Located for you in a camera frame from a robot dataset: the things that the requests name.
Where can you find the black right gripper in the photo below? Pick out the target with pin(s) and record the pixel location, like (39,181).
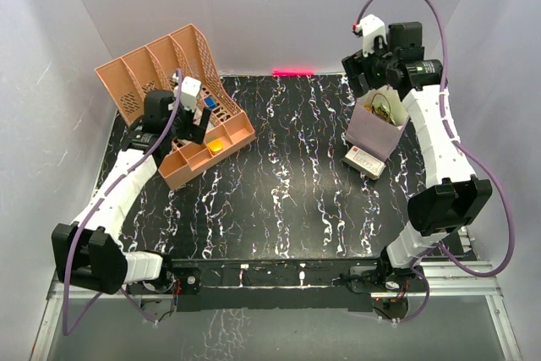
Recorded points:
(353,68)

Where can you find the green snack packet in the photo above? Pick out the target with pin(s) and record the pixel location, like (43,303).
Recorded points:
(392,113)

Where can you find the peach plastic desk organizer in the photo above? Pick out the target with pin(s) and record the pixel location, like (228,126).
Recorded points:
(129,79)

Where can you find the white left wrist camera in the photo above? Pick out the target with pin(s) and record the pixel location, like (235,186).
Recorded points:
(188,92)

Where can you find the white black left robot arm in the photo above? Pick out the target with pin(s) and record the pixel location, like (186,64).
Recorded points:
(87,251)

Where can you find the yellow cap small box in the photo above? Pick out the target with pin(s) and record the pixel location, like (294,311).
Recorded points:
(215,146)

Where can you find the aluminium frame rail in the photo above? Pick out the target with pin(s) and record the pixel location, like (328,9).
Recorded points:
(278,309)

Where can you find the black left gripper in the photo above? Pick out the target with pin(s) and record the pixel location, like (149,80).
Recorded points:
(193,132)

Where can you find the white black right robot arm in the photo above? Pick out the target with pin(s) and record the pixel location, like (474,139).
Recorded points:
(453,194)

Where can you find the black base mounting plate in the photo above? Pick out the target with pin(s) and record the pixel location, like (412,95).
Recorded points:
(342,283)

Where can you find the blue eraser block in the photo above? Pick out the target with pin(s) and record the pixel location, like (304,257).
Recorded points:
(209,102)

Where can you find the pink red marker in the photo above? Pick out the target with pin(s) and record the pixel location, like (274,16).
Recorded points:
(292,72)

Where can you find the white red cardboard box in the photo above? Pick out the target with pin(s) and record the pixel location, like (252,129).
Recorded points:
(365,163)

